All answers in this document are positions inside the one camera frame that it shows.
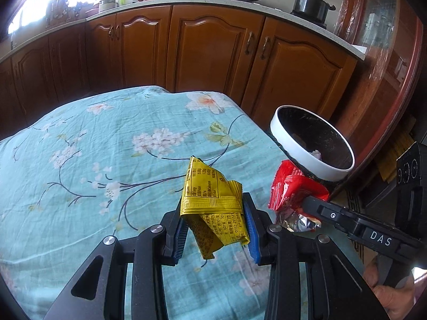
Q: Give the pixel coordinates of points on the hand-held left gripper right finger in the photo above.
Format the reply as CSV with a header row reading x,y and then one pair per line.
x,y
256,250

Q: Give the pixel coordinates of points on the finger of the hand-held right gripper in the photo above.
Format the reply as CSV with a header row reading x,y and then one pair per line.
x,y
330,215

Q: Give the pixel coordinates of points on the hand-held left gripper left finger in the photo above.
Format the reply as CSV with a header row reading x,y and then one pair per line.
x,y
178,243

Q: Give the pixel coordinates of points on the red snack wrapper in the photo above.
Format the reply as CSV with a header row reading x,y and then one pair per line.
x,y
290,186

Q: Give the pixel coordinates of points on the yellow snack wrapper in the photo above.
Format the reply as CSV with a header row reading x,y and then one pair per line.
x,y
213,200

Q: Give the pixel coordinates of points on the white round trash bin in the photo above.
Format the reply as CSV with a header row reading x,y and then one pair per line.
x,y
300,153

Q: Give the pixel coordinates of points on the person's right hand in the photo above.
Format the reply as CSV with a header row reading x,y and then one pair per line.
x,y
393,296

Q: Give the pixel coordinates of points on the yellow cardboard box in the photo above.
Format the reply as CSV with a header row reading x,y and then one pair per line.
x,y
395,153

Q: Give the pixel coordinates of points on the teal floral tablecloth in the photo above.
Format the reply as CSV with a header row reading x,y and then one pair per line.
x,y
83,160

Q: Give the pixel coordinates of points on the plastic-wrapped wooden cabinet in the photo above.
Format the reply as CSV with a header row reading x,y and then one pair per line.
x,y
377,56

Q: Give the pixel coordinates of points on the brown wooden kitchen cabinets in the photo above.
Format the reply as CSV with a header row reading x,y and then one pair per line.
x,y
200,50

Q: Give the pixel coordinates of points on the dark steel cooking pot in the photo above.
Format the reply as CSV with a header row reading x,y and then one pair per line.
x,y
310,5

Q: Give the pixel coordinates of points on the white kitchen countertop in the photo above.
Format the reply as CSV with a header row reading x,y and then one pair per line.
x,y
160,4

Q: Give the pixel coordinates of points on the white ceramic lidded pot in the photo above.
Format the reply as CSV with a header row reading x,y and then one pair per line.
x,y
107,4

